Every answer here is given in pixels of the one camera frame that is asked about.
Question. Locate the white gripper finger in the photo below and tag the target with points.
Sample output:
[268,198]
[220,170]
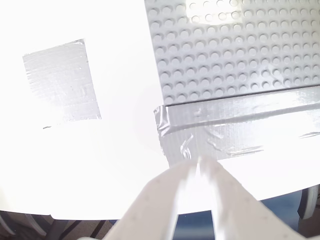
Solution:
[240,215]
[150,207]

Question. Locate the long grey tape strip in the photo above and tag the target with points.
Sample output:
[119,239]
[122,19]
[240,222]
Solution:
[225,120]

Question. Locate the square grey tape patch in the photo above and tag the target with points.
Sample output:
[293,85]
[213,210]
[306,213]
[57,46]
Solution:
[62,82]

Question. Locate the grey studded Lego baseplate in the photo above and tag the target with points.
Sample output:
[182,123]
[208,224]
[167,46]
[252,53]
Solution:
[225,50]

